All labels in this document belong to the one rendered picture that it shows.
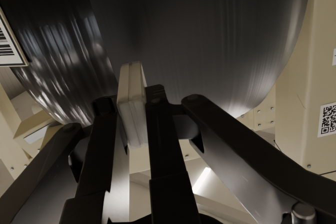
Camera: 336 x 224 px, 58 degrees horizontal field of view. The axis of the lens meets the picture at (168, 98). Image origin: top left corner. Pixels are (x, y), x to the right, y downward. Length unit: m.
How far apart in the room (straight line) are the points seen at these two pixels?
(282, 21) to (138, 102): 0.16
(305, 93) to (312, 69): 0.05
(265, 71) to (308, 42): 0.24
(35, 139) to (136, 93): 0.91
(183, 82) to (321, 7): 0.30
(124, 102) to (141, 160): 0.76
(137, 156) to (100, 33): 0.70
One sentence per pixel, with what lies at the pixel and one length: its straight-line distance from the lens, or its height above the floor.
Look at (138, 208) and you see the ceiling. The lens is 7.26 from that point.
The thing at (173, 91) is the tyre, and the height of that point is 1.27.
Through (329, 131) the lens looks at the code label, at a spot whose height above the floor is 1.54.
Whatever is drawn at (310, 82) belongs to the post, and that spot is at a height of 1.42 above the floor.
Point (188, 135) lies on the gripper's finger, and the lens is 0.15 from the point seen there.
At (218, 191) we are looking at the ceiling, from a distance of 7.18.
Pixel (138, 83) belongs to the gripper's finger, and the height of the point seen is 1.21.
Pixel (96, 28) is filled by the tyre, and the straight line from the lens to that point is 0.24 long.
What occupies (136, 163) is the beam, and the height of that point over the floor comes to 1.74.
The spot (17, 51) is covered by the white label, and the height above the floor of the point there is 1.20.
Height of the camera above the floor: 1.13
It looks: 32 degrees up
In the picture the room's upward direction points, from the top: 168 degrees clockwise
